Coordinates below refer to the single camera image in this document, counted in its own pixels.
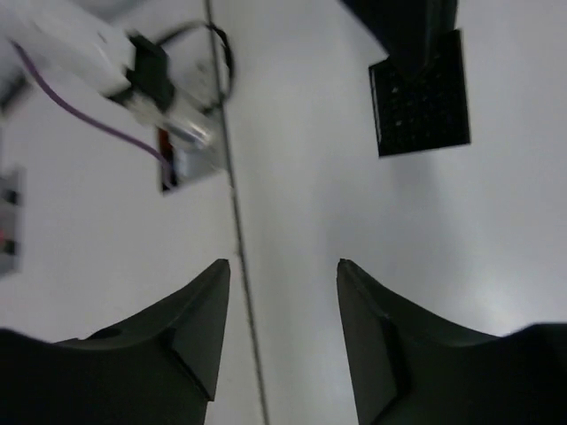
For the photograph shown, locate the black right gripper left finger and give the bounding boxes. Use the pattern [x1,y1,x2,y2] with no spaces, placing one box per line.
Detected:
[1,259,230,424]

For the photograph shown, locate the left arm base cable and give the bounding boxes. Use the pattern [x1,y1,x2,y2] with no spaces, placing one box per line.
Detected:
[154,20,235,112]

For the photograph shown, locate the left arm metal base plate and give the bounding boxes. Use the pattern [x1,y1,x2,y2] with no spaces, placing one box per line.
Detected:
[156,128,226,195]

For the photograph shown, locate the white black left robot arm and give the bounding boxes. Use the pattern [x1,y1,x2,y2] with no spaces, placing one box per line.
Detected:
[1,1,458,151]

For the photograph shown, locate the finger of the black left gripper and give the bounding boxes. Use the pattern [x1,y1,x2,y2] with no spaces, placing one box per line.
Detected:
[343,0,458,80]

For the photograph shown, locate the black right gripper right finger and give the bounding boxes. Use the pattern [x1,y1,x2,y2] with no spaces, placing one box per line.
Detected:
[337,259,566,424]

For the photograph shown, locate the black lego brick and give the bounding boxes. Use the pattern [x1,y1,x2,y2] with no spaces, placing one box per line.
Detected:
[369,29,470,158]

